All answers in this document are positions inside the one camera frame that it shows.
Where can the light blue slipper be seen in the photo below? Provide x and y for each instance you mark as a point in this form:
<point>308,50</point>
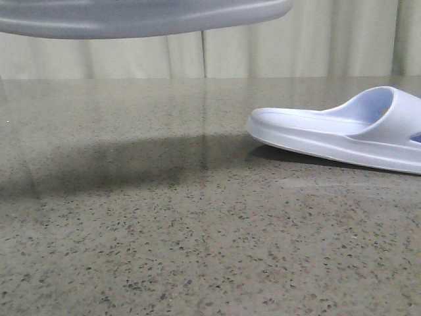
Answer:
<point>93,20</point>
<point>378,128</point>

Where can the pale grey-green curtain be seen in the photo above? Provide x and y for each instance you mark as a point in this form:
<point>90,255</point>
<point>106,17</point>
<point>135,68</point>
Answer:
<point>314,39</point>

